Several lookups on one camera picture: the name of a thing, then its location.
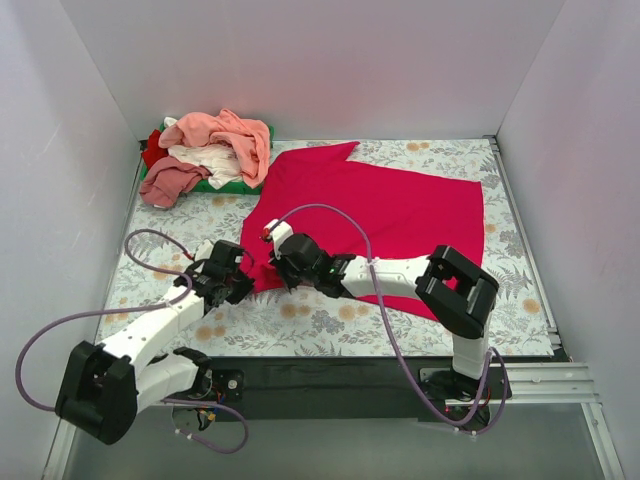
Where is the magenta t shirt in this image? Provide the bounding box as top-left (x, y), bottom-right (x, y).
top-left (241, 142), bottom-right (485, 292)

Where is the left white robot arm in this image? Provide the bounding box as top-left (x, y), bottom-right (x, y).
top-left (54, 240), bottom-right (254, 445)

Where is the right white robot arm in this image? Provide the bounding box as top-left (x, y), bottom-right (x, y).
top-left (263, 231), bottom-right (499, 398)

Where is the green plastic basket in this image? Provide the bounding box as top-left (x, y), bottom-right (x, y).
top-left (138, 124), bottom-right (275, 195)

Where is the white t shirt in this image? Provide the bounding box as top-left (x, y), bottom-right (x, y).
top-left (168, 144), bottom-right (242, 189)

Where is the red t shirt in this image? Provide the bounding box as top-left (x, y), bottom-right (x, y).
top-left (141, 129), bottom-right (168, 170)

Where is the salmon pink t shirt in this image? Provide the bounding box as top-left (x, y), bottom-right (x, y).
top-left (159, 109), bottom-right (271, 188)

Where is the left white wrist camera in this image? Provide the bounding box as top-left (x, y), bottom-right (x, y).
top-left (192, 239), bottom-right (214, 261)

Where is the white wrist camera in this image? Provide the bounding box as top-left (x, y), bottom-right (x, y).
top-left (192, 239), bottom-right (214, 261)
top-left (261, 219), bottom-right (294, 257)

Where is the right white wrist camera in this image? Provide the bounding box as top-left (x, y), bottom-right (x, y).
top-left (261, 219), bottom-right (294, 257)

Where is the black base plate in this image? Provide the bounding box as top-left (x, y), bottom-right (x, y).
top-left (153, 355), bottom-right (506, 426)

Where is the aluminium frame rail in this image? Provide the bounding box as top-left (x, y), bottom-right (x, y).
top-left (45, 362), bottom-right (623, 479)

